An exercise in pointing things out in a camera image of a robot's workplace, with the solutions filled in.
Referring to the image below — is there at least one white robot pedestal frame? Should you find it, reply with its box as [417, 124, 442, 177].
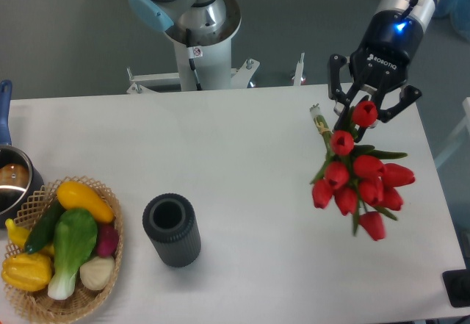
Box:
[126, 29, 307, 95]

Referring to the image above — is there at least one small yellow squash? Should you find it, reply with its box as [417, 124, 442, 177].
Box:
[4, 218, 55, 257]

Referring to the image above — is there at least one dark grey ribbed vase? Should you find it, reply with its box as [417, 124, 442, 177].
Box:
[142, 193, 201, 267]

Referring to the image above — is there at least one red tulip bouquet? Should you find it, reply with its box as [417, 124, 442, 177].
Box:
[310, 100, 415, 241]

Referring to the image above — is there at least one dark green cucumber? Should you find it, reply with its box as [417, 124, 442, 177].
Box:
[24, 200, 65, 254]

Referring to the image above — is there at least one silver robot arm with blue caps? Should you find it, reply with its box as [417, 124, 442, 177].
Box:
[129, 0, 439, 122]

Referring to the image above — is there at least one red purple radish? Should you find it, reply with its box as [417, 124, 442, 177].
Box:
[95, 224, 119, 257]

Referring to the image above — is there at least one blue handled saucepan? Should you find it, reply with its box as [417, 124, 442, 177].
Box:
[1, 79, 43, 228]

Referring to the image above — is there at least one black device at table edge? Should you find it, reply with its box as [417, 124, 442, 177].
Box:
[442, 269, 469, 308]

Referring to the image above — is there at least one green bok choy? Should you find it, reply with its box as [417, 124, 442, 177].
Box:
[48, 208, 98, 300]

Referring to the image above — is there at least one white garlic bulb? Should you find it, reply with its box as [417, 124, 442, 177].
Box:
[79, 256, 115, 291]

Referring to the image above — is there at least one yellow bell pepper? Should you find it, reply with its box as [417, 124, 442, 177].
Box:
[1, 253, 52, 292]

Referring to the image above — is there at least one woven wicker basket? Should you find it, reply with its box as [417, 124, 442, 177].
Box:
[4, 176, 124, 323]

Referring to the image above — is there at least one blue plastic bag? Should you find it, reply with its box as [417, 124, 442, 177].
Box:
[433, 0, 469, 42]

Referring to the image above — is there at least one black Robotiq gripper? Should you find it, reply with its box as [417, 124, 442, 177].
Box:
[328, 11, 423, 123]

